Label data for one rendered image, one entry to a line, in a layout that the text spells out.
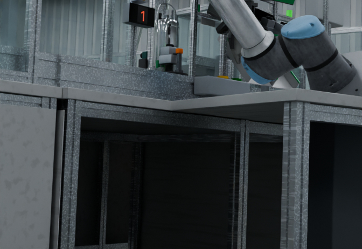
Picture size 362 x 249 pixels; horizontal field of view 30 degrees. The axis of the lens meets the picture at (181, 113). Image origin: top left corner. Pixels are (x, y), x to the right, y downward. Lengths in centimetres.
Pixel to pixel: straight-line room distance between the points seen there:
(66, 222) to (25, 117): 30
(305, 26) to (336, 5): 232
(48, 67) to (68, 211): 40
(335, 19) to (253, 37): 231
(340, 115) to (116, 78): 67
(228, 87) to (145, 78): 32
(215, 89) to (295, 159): 64
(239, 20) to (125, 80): 39
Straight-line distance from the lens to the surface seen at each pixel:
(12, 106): 175
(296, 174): 165
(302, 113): 168
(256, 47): 206
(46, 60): 191
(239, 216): 232
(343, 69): 211
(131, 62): 249
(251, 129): 236
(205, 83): 221
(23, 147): 176
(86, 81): 196
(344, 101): 175
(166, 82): 216
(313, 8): 418
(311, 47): 206
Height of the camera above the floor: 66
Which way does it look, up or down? 4 degrees up
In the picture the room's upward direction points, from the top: 2 degrees clockwise
